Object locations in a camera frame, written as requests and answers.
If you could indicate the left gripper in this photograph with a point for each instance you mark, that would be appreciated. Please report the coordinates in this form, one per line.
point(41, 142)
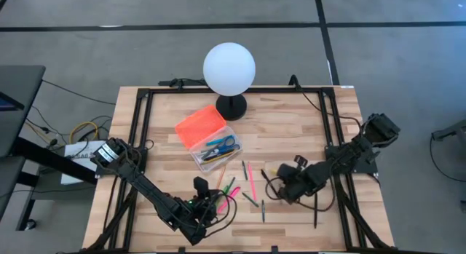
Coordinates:
point(204, 208)

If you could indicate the small white label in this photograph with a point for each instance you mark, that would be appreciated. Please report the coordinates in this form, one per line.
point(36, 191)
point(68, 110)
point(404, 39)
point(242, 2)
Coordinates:
point(347, 87)

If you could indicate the dark tablet blue screen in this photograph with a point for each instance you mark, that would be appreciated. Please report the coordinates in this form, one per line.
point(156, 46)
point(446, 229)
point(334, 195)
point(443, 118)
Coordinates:
point(9, 103)

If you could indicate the yellow highlighter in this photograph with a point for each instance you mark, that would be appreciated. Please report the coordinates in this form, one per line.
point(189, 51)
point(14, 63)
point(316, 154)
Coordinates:
point(272, 171)

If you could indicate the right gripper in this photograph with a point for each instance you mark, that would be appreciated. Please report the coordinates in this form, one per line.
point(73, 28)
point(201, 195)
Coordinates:
point(300, 183)

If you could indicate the grey stand leg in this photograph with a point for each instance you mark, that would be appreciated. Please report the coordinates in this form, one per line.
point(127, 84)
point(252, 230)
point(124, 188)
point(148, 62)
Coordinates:
point(449, 130)

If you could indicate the blue grey pen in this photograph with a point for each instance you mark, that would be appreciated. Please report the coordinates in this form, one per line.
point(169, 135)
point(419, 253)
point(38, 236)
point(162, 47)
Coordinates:
point(215, 141)

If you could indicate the black marker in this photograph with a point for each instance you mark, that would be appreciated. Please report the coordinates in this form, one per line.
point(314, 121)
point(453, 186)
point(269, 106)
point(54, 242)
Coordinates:
point(264, 175)

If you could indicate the white printed paper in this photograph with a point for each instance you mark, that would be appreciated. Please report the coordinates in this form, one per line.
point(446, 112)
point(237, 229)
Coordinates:
point(73, 147)

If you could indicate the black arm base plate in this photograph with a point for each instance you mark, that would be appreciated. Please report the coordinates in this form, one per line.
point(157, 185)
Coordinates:
point(364, 166)
point(141, 155)

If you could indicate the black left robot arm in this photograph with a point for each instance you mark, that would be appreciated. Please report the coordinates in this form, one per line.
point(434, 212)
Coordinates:
point(153, 195)

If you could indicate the thin black pen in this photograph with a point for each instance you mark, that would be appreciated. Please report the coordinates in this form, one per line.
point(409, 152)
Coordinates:
point(316, 217)

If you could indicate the yellow wooden pencil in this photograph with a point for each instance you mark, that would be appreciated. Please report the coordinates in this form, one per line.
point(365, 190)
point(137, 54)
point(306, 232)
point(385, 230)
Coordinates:
point(218, 158)

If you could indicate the grey desk top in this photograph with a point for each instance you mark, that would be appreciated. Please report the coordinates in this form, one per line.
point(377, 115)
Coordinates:
point(18, 101)

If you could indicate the grey desk panel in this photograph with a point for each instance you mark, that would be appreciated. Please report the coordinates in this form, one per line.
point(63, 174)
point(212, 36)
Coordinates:
point(9, 185)

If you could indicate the black clamp bracket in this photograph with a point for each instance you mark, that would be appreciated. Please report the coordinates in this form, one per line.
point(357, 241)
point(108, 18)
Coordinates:
point(275, 250)
point(181, 250)

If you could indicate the pink highlighter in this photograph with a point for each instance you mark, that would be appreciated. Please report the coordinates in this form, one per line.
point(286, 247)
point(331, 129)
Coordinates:
point(233, 194)

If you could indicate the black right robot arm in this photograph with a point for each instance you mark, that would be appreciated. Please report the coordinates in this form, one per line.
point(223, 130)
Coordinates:
point(349, 154)

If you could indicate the black caster wheel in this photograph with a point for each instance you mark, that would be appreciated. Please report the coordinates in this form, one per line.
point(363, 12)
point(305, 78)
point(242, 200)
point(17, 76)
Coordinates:
point(30, 225)

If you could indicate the white globe lamp black base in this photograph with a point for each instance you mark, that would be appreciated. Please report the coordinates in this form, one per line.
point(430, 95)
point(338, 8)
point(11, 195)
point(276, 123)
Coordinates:
point(229, 68)

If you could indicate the black desk leg frame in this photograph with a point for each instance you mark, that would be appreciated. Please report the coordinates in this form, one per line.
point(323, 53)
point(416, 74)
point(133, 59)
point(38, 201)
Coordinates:
point(43, 155)

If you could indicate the thin pink pen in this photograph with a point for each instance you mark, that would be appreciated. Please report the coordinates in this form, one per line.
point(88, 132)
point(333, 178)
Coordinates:
point(252, 181)

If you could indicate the clear box with orange lid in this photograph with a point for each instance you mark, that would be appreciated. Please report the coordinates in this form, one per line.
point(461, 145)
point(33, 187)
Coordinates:
point(200, 124)

